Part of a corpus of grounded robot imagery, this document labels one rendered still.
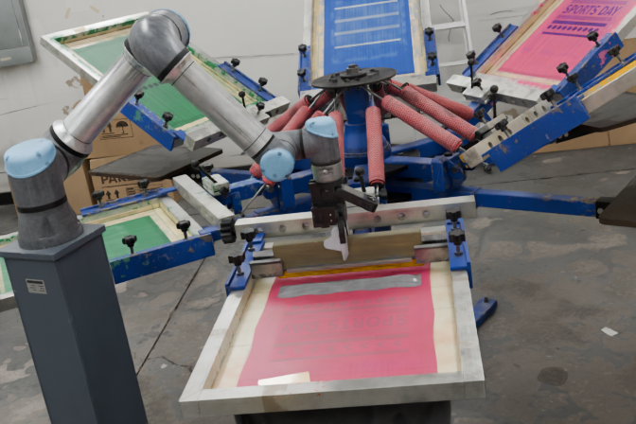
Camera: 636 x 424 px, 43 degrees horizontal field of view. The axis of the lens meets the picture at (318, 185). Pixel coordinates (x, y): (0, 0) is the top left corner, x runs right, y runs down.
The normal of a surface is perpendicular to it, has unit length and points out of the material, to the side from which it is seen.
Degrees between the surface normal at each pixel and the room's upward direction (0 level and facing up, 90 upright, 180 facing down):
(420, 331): 0
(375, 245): 90
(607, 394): 0
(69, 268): 90
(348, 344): 0
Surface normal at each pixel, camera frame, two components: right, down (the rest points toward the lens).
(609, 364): -0.14, -0.94
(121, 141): -0.17, 0.33
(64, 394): -0.44, 0.33
